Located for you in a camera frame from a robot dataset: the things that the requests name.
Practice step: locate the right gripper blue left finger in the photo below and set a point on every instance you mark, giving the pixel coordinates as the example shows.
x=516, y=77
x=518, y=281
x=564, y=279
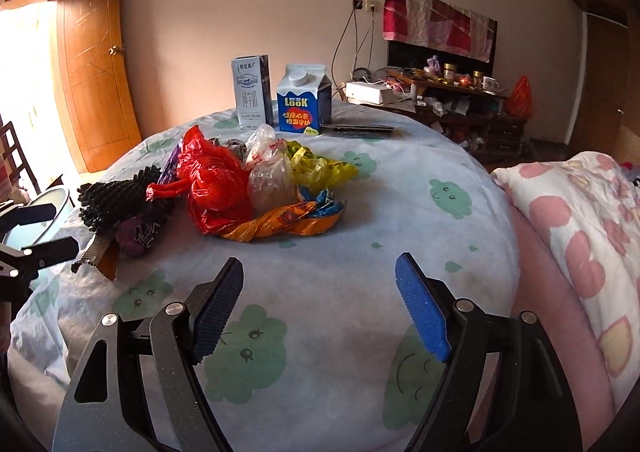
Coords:
x=212, y=305

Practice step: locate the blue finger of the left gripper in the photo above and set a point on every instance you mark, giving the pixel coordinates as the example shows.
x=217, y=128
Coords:
x=13, y=215
x=50, y=253

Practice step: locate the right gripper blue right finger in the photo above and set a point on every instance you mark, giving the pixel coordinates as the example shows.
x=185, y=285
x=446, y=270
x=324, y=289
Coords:
x=422, y=307

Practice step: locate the white red-print paper wrapper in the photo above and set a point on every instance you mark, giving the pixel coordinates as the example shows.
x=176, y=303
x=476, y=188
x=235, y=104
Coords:
x=102, y=254

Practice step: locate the black foam net sleeve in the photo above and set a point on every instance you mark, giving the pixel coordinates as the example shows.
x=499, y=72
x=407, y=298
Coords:
x=103, y=206

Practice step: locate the red plastic bag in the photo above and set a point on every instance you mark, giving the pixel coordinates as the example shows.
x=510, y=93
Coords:
x=214, y=182

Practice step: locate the orange blue snack wrapper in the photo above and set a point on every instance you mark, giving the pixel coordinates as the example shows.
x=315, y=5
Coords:
x=313, y=216

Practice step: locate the clear red-print plastic bag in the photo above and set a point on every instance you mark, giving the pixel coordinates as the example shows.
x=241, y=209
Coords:
x=271, y=182

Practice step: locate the yellow snack wrapper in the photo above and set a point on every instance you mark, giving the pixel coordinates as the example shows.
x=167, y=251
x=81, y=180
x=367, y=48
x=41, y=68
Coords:
x=316, y=173

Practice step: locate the purple wrapper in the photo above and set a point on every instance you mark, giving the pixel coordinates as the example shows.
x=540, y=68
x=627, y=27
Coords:
x=136, y=235

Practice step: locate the mint cartoon trash bin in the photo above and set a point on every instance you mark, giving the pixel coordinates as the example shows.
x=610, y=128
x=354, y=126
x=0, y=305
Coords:
x=29, y=235

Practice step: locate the dark wooden chair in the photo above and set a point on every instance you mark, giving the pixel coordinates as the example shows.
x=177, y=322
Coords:
x=14, y=158

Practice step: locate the green-patterned white bed sheet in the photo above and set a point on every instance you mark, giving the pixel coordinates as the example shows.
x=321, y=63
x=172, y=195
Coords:
x=320, y=353

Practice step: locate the black flat remote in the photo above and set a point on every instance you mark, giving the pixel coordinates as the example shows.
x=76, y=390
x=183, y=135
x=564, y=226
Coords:
x=358, y=131

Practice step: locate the cluttered dark wooden desk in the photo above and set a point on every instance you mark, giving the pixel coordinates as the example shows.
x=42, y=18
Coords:
x=450, y=99

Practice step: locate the white router box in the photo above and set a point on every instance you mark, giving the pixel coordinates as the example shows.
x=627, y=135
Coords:
x=363, y=93

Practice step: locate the brown wooden door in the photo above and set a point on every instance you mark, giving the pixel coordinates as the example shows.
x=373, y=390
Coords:
x=92, y=60

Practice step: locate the red bag beside desk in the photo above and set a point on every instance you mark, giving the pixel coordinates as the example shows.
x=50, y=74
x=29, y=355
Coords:
x=520, y=103

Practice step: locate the white tall milk carton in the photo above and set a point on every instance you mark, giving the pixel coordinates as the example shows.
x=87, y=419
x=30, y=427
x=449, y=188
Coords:
x=251, y=82

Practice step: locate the blue gable-top milk carton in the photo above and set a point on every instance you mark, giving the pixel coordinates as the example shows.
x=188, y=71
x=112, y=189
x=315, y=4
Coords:
x=304, y=97

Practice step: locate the red white hanging cloth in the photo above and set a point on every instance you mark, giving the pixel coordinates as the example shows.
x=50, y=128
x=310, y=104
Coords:
x=438, y=25

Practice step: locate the wall power outlet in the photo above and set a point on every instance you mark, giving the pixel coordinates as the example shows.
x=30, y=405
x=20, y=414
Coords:
x=366, y=5

